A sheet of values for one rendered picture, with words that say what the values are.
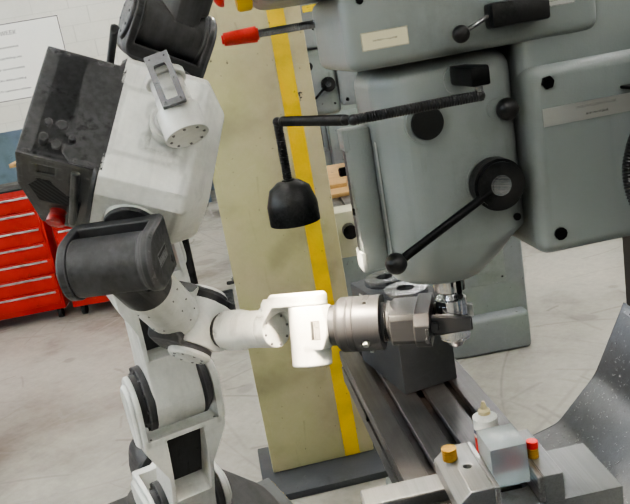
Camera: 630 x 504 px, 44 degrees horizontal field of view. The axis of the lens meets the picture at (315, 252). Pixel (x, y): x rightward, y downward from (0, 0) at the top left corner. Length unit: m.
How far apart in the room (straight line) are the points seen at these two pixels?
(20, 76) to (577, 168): 9.48
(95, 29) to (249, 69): 7.41
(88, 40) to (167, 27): 8.80
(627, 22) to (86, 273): 0.82
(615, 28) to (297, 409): 2.31
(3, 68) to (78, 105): 9.08
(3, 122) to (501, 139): 9.52
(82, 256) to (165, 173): 0.18
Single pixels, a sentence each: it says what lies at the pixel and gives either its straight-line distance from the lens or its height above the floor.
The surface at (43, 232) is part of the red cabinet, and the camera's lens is 5.91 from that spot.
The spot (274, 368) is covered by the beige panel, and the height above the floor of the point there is 0.48.
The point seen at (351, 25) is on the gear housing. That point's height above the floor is 1.69.
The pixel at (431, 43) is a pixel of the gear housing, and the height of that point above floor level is 1.65.
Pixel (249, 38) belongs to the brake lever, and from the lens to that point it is 1.18.
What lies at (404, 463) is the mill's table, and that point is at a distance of 1.37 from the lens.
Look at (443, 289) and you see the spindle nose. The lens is 1.18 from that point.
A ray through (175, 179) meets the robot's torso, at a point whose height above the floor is 1.51.
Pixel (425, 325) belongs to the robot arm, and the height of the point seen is 1.25.
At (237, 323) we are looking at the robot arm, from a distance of 1.34.
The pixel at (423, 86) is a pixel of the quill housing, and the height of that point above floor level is 1.60.
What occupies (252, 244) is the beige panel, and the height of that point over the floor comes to 0.98.
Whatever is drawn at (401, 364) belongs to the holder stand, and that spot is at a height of 1.03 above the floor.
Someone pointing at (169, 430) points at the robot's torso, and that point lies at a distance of 1.73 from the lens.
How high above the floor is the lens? 1.68
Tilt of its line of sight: 15 degrees down
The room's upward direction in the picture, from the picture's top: 10 degrees counter-clockwise
